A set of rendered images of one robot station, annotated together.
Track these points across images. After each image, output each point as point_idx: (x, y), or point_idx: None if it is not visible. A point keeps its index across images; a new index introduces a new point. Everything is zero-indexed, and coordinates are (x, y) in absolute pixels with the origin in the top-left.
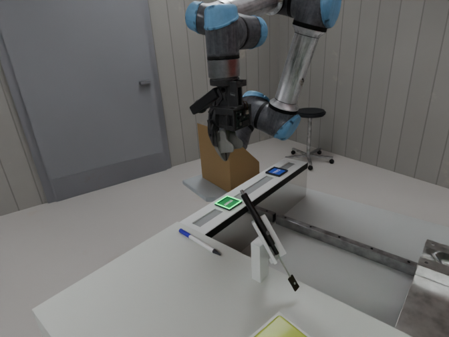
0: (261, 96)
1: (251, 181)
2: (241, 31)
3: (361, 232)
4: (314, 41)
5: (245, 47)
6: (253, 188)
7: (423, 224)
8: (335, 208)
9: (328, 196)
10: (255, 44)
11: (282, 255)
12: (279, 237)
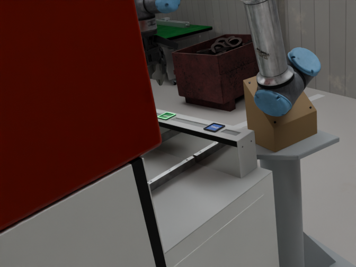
0: (288, 58)
1: (198, 120)
2: (138, 4)
3: (165, 202)
4: (247, 7)
5: (152, 12)
6: (188, 122)
7: (164, 245)
8: (209, 193)
9: (237, 192)
10: (159, 11)
11: (151, 166)
12: (172, 164)
